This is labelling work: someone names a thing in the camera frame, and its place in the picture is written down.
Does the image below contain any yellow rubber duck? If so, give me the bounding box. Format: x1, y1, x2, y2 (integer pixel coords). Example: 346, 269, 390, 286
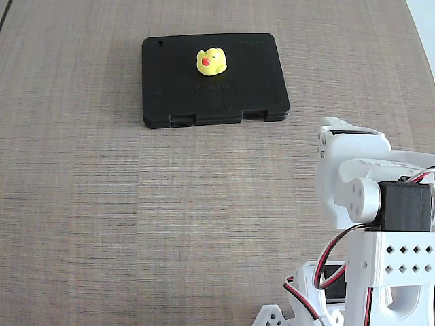
196, 46, 228, 77

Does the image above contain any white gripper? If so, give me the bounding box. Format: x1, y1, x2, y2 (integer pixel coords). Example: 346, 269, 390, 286
317, 116, 393, 229

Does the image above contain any black plastic flat case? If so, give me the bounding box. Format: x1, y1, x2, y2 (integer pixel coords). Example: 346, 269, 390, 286
141, 32, 292, 130

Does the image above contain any red black white servo wire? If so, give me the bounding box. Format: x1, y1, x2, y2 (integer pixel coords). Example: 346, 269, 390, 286
407, 166, 435, 186
364, 285, 375, 326
283, 276, 322, 323
313, 223, 370, 290

